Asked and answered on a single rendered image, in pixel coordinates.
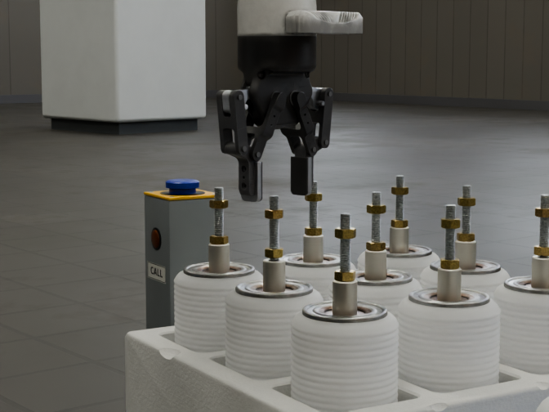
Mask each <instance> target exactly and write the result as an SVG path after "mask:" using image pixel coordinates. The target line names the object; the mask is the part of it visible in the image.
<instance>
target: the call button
mask: <svg viewBox="0 0 549 412"><path fill-rule="evenodd" d="M166 188H169V193H171V194H193V193H196V188H199V181H198V180H195V179H171V180H167V181H166Z"/></svg>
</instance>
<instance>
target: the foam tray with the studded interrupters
mask: <svg viewBox="0 0 549 412"><path fill-rule="evenodd" d="M174 329H175V325H174V326H168V327H162V328H155V329H143V330H137V331H130V332H128V333H127V334H126V336H125V366H126V412H320V411H318V410H316V409H314V408H311V407H309V406H308V405H305V404H303V403H301V402H300V401H296V400H294V399H292V398H291V390H292V389H291V376H289V377H284V378H275V379H270V380H254V379H251V378H248V377H246V376H244V375H242V374H240V373H237V372H235V371H233V370H232V369H229V368H227V367H225V350H224V351H218V352H207V353H199V352H192V351H191V350H189V349H187V348H185V347H183V346H181V345H178V344H176V343H175V335H174V334H175V330H174ZM498 375H499V380H498V381H499V383H496V384H492V385H487V386H483V387H474V388H470V389H465V390H461V391H456V392H447V393H438V392H431V391H428V390H426V389H424V388H422V387H419V386H416V385H413V384H411V383H408V382H405V381H404V380H401V379H398V385H397V386H398V391H397V392H398V397H397V399H398V402H395V403H390V404H385V405H377V406H373V407H368V408H363V409H359V410H351V411H347V412H536V410H537V408H538V407H539V405H540V404H541V403H542V401H543V400H544V399H546V398H547V397H549V374H530V373H527V372H524V371H522V370H519V369H515V368H512V367H510V366H507V365H503V364H500V363H499V374H498Z"/></svg>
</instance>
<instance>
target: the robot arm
mask: <svg viewBox="0 0 549 412"><path fill-rule="evenodd" d="M237 22H238V37H237V39H238V68H239V70H240V71H242V72H243V83H242V86H241V88H240V89H239V90H234V91H231V90H220V91H218V93H217V94H216V103H217V113H218V123H219V133H220V142H221V152H222V153H223V154H228V155H231V156H234V157H235V158H236V159H237V160H238V162H239V193H240V194H241V198H242V200H243V201H249V202H259V201H261V200H262V162H258V161H259V160H260V159H261V157H262V154H263V151H264V149H265V146H266V142H267V141H268V140H269V139H270V138H271V137H272V136H273V134H274V131H275V129H280V131H281V132H282V134H283V135H285V136H286V137H287V139H288V144H289V145H290V148H291V151H292V153H293V154H295V156H291V192H292V194H293V195H310V194H311V188H312V186H313V183H314V178H313V176H314V174H313V172H314V155H316V153H317V151H319V150H321V149H322V148H328V146H329V142H330V131H331V120H332V110H333V90H332V89H331V88H330V87H312V86H311V83H310V77H309V75H310V72H312V71H314V70H315V68H316V44H317V37H316V36H317V34H345V35H349V34H355V35H359V34H362V33H363V17H362V16H361V15H360V14H359V13H358V12H346V11H317V6H316V0H238V7H237ZM317 123H319V135H318V136H316V135H315V129H316V124H317ZM254 124H256V125H257V127H253V125H254ZM232 129H233V130H234V141H235V142H233V135H232ZM300 138H301V139H302V141H301V140H300ZM253 139H254V141H253V143H252V147H251V146H250V145H251V142H252V140H253Z"/></svg>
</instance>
